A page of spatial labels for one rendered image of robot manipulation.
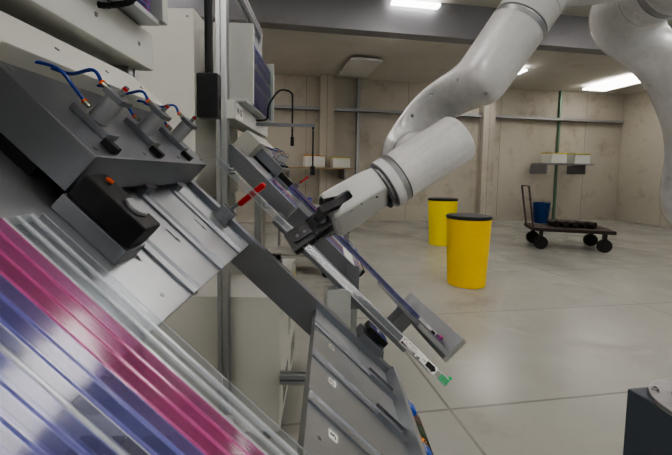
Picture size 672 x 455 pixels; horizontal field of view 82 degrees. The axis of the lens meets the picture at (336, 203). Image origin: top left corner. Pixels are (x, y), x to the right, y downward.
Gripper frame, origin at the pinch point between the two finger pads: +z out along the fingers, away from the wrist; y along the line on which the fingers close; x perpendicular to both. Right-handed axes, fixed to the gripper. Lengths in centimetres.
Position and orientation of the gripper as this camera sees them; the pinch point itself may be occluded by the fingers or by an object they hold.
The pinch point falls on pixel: (301, 238)
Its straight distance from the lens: 61.8
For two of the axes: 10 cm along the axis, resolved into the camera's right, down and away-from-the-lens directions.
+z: -8.4, 5.3, -1.3
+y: -0.9, -3.7, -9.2
